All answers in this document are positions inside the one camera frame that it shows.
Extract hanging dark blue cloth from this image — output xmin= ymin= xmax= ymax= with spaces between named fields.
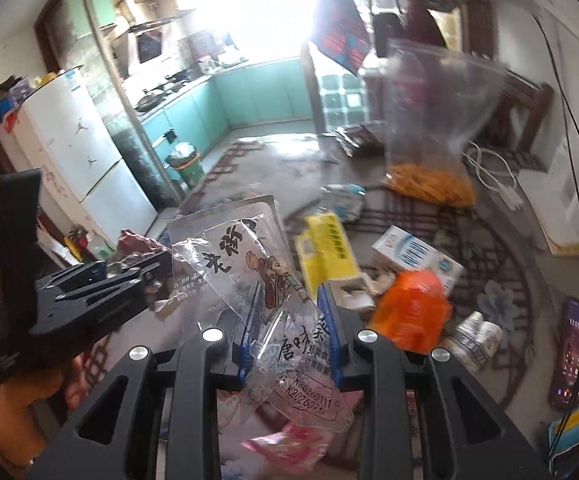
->
xmin=308 ymin=0 xmax=373 ymax=77

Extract white refrigerator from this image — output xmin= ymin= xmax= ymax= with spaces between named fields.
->
xmin=16 ymin=66 xmax=161 ymax=242

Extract clear printed plastic wrapper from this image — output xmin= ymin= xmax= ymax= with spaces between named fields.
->
xmin=166 ymin=195 xmax=356 ymax=436

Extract orange plastic bag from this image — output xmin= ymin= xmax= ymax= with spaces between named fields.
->
xmin=369 ymin=269 xmax=453 ymax=356

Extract white and blue box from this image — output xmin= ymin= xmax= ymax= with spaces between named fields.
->
xmin=372 ymin=225 xmax=465 ymax=297

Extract hanging dark red garment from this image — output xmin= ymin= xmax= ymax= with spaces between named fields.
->
xmin=406 ymin=0 xmax=446 ymax=49

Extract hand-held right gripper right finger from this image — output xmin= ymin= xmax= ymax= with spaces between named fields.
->
xmin=317 ymin=282 xmax=557 ymax=480

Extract dark snack packet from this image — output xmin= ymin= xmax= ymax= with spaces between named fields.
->
xmin=333 ymin=122 xmax=388 ymax=159

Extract person's left hand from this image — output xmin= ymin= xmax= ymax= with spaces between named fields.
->
xmin=0 ymin=355 xmax=90 ymax=426

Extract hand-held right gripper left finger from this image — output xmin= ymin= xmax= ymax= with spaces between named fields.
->
xmin=26 ymin=282 xmax=266 ymax=480

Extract clear bag of orange snacks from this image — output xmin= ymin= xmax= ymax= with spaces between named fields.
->
xmin=382 ymin=37 xmax=509 ymax=209

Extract dark smartphone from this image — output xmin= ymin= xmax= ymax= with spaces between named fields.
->
xmin=548 ymin=296 xmax=579 ymax=409

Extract crumpled white paper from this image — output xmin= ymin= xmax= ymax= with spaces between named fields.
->
xmin=338 ymin=275 xmax=378 ymax=312

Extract metal range hood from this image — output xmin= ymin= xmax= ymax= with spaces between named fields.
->
xmin=108 ymin=0 xmax=196 ymax=32

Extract bright pink wrapper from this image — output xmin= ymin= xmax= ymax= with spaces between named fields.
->
xmin=240 ymin=420 xmax=333 ymax=477

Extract crumpled red wrapper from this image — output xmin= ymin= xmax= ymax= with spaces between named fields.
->
xmin=116 ymin=228 xmax=171 ymax=262

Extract yellow packet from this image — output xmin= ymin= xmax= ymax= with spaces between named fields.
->
xmin=295 ymin=211 xmax=363 ymax=306

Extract crumpled white and blue packet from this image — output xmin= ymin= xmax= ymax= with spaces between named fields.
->
xmin=319 ymin=182 xmax=369 ymax=224

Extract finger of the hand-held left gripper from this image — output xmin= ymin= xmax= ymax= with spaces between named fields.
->
xmin=29 ymin=250 xmax=174 ymax=337
xmin=36 ymin=260 xmax=110 ymax=291

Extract teal kitchen cabinets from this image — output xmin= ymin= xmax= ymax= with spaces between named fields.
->
xmin=133 ymin=56 xmax=316 ymax=182

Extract white charger cable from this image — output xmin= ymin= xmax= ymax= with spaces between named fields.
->
xmin=462 ymin=142 xmax=526 ymax=212

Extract green waste bin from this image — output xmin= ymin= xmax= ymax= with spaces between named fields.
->
xmin=165 ymin=142 xmax=205 ymax=191

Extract small white bottle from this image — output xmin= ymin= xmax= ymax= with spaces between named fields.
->
xmin=469 ymin=321 xmax=505 ymax=374
xmin=445 ymin=310 xmax=485 ymax=361

